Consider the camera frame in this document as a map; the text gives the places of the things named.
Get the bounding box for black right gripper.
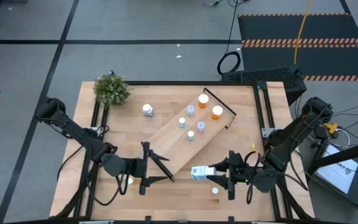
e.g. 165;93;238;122
206;150;260;201

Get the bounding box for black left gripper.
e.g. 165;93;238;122
122;141;171;197

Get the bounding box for white medicine bottle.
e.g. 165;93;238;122
142;103;155;118
190;165;218;181

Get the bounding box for large orange bottle white cap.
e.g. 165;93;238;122
198;93;210;110
211;105;224;121

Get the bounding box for wooden shelf with black ends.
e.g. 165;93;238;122
144;88;237;184

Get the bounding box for small green potted plant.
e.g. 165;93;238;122
92;70;133;108

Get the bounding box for black computer tower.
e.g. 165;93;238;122
221;67;308;106

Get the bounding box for yellow power plug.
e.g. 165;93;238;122
321;123;340;134

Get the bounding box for black metal stand bar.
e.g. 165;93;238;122
305;139;358;175

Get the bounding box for black hazard-striped floor mat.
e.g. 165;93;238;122
237;12;358;82

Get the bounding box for black coiled floor cable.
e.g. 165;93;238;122
216;0;242;76

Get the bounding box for yellow floor cable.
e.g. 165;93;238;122
293;0;313;65

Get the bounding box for black cables with connector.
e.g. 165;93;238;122
202;0;251;7

